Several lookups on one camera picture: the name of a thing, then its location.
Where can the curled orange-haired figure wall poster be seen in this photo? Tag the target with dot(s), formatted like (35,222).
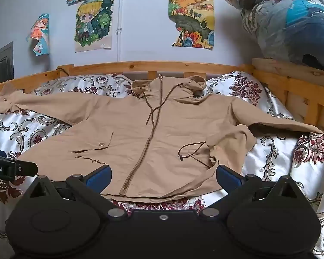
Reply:
(39,33)

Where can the white wall pipe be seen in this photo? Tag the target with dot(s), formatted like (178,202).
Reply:
(120,27)

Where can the blond cartoon figure wall poster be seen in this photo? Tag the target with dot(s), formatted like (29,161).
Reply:
(93,23)

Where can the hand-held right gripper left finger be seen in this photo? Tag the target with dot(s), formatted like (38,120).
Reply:
(98,178)

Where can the wooden bed headboard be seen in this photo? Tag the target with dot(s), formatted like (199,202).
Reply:
(299,91)

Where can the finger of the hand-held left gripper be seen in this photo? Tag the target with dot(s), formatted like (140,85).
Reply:
(27,168)

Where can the floral satin bedsheet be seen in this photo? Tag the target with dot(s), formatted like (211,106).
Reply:
(280,153)

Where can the colourful landscape wall poster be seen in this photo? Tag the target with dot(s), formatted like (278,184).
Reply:
(191,19)

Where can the clear plastic bag of bedding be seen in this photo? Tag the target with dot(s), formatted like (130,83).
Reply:
(286,19)

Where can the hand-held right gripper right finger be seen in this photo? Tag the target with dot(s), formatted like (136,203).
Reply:
(228,177)

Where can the tan zip hooded jacket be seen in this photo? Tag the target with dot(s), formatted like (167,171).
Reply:
(162,140)

